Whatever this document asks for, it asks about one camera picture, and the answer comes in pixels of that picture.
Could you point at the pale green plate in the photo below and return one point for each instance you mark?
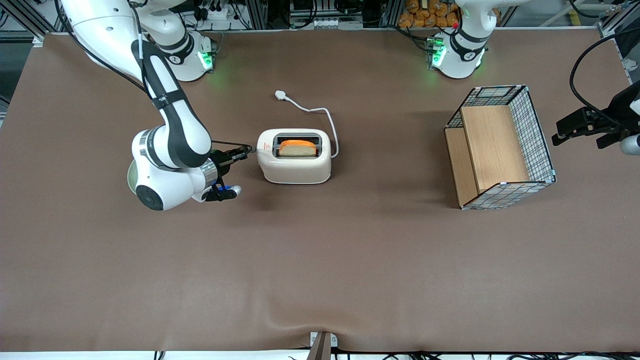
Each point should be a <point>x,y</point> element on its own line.
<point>130,177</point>

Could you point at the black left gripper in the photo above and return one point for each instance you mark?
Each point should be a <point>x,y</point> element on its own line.
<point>621,116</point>

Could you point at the wooden shelf board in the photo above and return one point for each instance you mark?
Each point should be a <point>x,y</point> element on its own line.
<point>492,145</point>

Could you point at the white power strip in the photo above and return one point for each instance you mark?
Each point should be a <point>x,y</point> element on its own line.
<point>220,12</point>

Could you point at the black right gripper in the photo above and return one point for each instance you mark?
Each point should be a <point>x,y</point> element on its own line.
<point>223,162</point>

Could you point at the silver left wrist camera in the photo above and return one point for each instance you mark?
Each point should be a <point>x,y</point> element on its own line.
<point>631,145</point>

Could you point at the aluminium frame rail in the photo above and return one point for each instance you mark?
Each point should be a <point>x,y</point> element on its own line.
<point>612,22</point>
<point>25,20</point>

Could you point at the white toaster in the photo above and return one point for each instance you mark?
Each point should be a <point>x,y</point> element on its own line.
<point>295,170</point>

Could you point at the black equipment rack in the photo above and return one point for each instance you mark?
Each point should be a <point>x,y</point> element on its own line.
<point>315,12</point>

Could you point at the bread slice with orange crust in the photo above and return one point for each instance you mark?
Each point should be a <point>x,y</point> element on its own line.
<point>297,149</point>

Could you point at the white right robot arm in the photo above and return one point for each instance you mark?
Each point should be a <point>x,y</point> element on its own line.
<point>175,130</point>

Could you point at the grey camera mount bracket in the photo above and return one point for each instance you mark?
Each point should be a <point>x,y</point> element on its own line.
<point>322,347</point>

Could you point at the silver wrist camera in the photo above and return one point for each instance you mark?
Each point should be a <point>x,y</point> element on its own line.
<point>222,193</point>
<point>631,145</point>

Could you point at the pile of orange bread rolls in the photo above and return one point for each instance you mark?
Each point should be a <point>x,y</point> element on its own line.
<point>425,17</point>

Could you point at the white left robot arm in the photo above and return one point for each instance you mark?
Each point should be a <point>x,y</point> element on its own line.
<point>457,62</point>

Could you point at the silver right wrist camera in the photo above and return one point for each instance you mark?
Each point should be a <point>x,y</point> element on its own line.
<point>222,193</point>

